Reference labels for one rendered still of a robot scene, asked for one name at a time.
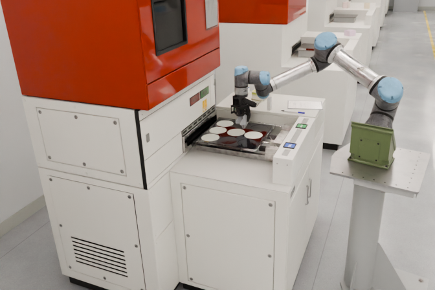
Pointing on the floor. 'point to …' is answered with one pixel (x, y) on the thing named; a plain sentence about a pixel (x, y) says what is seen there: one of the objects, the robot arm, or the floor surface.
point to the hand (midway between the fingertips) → (244, 125)
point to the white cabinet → (244, 229)
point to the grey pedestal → (372, 249)
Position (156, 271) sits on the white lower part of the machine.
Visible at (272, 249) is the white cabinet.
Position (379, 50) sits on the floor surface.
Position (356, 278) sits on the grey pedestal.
